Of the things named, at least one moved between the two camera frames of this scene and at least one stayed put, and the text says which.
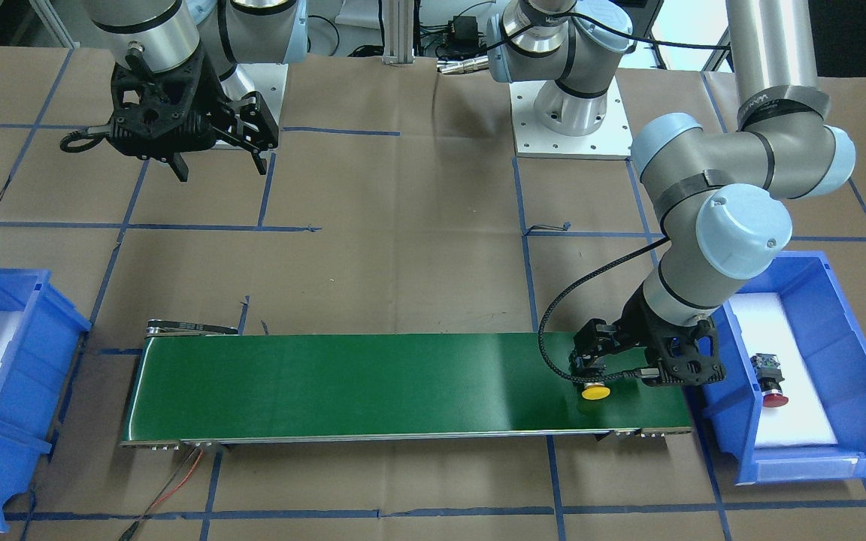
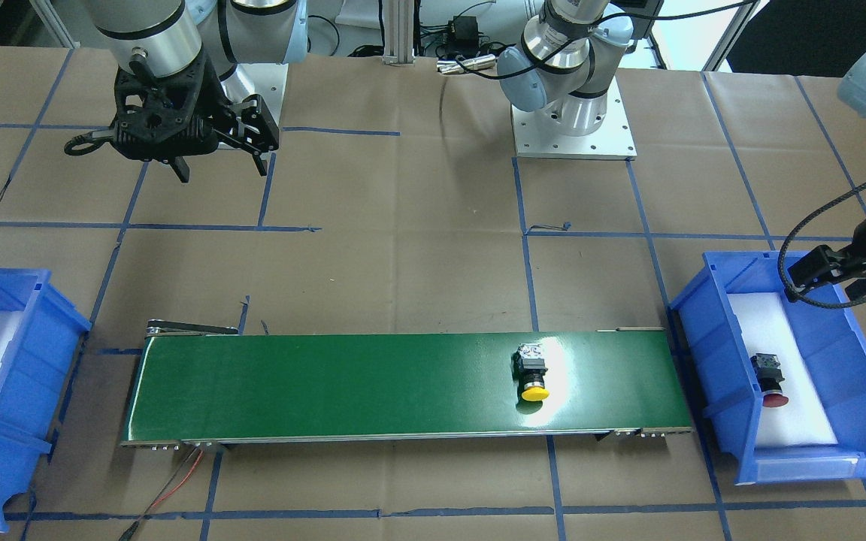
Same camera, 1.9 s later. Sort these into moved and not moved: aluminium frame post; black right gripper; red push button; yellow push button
Moved: yellow push button
Not moved: red push button; black right gripper; aluminium frame post
